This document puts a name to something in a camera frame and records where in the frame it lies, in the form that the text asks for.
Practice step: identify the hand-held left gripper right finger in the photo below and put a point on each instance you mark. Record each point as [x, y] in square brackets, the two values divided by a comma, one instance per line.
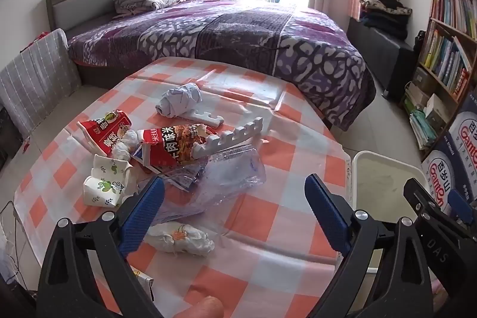
[328, 219]

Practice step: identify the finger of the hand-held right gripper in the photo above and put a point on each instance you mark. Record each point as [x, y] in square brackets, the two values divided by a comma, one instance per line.
[461, 207]
[423, 197]

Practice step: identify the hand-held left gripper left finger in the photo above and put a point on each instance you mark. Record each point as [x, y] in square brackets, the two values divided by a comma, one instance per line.
[143, 219]

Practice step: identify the white plastic bin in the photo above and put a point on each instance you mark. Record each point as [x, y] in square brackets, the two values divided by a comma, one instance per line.
[380, 176]

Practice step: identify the clear plastic bottle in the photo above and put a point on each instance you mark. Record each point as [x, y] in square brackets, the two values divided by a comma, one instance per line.
[231, 176]

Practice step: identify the person's left hand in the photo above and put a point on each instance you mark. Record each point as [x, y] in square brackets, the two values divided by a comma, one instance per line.
[201, 308]

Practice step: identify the blue white cardboard box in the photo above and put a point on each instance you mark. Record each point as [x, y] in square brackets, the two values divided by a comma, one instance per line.
[465, 135]
[443, 176]

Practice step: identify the white crumpled plastic wrapper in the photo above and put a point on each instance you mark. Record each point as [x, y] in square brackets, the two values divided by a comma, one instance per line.
[179, 238]

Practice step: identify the crushed green print paper cup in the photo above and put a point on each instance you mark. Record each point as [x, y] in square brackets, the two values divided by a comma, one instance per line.
[104, 187]

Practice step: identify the small white carton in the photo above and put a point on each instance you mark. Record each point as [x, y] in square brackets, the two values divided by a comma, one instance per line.
[145, 282]

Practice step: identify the stack of flat books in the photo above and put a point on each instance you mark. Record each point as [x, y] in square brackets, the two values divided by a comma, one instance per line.
[421, 128]

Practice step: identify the orange checked tablecloth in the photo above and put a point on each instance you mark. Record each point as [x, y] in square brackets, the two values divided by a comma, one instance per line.
[261, 198]

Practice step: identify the white tissue ball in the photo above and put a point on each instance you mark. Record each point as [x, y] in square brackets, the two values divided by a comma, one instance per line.
[125, 146]

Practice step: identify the red noodle packet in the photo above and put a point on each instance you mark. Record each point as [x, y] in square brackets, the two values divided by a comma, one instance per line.
[167, 146]

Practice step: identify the pale tissue box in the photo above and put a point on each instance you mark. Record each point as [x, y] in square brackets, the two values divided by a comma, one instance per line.
[438, 109]

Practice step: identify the red snack packet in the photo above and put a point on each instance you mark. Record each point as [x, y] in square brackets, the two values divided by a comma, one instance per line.
[100, 131]

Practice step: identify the white notched foam strip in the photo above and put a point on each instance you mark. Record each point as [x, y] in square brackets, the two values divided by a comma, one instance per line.
[208, 119]
[238, 135]

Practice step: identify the crumpled white paper ball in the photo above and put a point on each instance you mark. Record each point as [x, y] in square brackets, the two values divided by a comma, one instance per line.
[179, 98]

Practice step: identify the row of upright books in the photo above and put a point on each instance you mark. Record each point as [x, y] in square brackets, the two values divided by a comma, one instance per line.
[443, 57]
[456, 8]

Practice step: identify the black storage bench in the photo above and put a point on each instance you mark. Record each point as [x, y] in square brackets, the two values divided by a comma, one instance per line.
[384, 57]

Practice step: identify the grey checked chair cover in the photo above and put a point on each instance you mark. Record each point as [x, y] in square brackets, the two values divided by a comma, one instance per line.
[37, 79]

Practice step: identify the pile of dark clothes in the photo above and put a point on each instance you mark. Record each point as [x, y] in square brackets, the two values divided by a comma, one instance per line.
[387, 18]

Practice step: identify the wooden bookshelf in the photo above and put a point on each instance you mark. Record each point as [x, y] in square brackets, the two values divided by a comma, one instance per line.
[434, 5]

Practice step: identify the bed with purple quilt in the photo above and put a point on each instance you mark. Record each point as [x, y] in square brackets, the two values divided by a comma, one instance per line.
[242, 31]

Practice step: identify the red cloth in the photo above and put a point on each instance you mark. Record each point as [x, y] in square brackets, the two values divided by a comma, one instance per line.
[37, 39]

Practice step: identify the floral white pillow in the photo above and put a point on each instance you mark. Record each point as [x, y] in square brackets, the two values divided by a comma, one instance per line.
[156, 1]

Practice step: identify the dark wooden bed headboard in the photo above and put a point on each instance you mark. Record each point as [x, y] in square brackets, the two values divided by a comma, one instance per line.
[82, 5]

